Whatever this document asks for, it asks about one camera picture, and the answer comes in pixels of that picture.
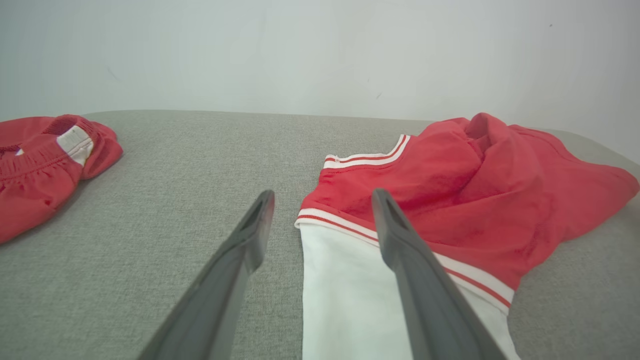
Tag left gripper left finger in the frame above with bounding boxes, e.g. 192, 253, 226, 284
137, 189, 276, 360

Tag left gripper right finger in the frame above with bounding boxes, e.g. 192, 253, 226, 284
371, 188, 508, 360

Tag red white-sleeved jersey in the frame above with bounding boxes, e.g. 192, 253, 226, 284
293, 112, 640, 360

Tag red elastic-waist shorts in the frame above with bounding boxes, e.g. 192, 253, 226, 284
0, 114, 124, 246

